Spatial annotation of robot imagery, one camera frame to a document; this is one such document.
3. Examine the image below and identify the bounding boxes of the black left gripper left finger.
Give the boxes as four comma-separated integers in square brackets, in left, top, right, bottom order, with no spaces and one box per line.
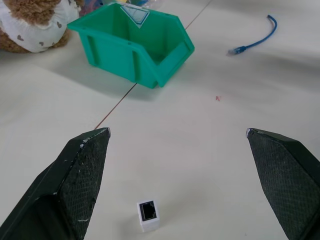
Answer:
[0,127,112,240]

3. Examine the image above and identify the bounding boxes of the white ethernet coupler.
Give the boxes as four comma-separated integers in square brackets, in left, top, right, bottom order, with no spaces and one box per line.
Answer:
[136,199,161,233]

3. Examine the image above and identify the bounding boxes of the blue Ethernet cable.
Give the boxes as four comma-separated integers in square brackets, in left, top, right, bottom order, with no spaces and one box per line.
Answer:
[226,14,278,57]

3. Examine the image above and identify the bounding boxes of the brown plush toy white cloth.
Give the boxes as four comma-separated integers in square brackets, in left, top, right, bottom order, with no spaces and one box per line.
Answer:
[0,0,85,54]

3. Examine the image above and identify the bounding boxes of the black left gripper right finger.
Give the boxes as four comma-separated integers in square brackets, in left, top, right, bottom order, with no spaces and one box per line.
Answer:
[245,127,320,240]

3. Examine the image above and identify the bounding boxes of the green plastic storage bin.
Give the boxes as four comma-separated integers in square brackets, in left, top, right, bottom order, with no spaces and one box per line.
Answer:
[66,3,196,90]

